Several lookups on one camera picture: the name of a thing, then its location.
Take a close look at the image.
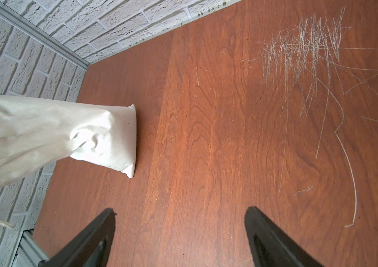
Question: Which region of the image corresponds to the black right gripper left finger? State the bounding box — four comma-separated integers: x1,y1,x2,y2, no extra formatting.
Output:
40,208,116,267

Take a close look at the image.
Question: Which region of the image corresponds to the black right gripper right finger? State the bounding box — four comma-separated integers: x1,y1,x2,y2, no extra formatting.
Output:
245,206,322,267

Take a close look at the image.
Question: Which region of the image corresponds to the cream cloth drawstring soil bag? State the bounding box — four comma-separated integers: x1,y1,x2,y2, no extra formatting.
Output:
0,94,138,228

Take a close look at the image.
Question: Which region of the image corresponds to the left aluminium corner post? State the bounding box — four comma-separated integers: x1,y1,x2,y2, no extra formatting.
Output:
0,1,90,72

